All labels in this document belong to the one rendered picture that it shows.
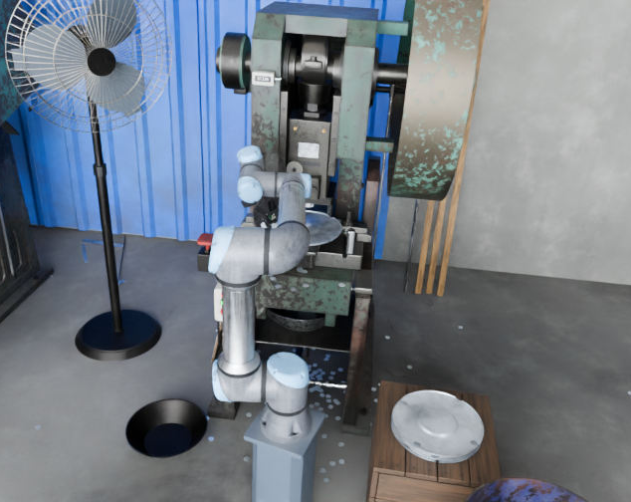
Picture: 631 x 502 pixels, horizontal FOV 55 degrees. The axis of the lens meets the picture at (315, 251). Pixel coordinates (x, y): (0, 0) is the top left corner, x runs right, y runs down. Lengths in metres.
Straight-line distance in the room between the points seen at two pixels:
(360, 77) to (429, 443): 1.16
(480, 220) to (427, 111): 1.93
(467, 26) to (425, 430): 1.20
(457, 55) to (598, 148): 1.96
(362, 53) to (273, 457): 1.25
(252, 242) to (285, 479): 0.77
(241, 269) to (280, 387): 0.39
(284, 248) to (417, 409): 0.85
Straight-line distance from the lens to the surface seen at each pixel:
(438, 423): 2.04
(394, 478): 1.94
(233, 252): 1.45
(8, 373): 2.94
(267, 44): 2.03
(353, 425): 2.49
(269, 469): 1.90
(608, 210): 3.76
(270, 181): 1.81
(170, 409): 2.54
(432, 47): 1.75
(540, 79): 3.42
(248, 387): 1.70
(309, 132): 2.12
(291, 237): 1.47
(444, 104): 1.75
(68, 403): 2.71
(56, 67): 2.38
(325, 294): 2.20
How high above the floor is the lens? 1.75
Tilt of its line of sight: 28 degrees down
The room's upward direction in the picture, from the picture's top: 4 degrees clockwise
